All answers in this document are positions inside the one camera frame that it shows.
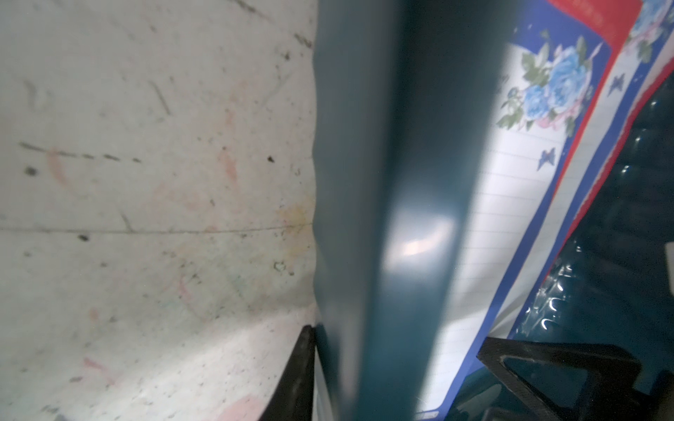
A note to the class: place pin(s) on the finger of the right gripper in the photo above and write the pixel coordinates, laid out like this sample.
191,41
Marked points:
563,381

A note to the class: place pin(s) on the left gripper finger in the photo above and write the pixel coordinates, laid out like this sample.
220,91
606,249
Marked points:
293,397

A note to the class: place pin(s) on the teal plastic storage box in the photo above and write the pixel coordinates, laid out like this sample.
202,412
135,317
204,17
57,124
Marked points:
404,93

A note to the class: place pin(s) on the blue floral stationery paper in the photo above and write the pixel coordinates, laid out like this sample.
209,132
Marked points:
553,65
642,55

